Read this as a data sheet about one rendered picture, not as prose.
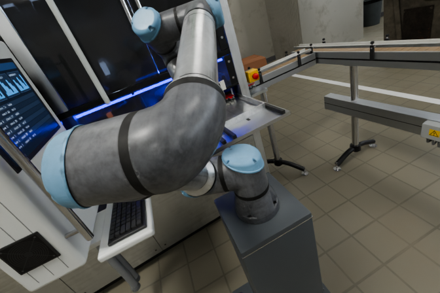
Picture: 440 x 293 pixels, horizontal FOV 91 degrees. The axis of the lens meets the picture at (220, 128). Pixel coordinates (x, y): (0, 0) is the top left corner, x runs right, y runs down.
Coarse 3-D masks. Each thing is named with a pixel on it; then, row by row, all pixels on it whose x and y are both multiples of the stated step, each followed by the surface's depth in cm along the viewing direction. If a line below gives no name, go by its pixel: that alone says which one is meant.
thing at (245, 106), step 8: (240, 96) 141; (240, 104) 135; (248, 104) 131; (256, 104) 126; (264, 104) 118; (232, 112) 127; (240, 112) 123; (248, 112) 115; (256, 112) 117; (232, 120) 113; (240, 120) 115
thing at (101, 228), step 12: (108, 204) 98; (96, 216) 94; (108, 216) 90; (96, 228) 87; (108, 228) 84; (144, 228) 79; (96, 240) 81; (132, 240) 76; (108, 252) 74; (120, 252) 76
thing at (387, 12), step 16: (384, 0) 333; (400, 0) 317; (416, 0) 301; (432, 0) 288; (384, 16) 342; (400, 16) 324; (416, 16) 308; (432, 16) 294; (384, 32) 352; (400, 32) 332; (416, 32) 316; (432, 32) 302
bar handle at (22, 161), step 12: (0, 132) 53; (0, 144) 54; (12, 144) 55; (12, 156) 55; (24, 156) 57; (24, 168) 57; (36, 168) 59; (36, 180) 59; (72, 216) 66; (84, 228) 69
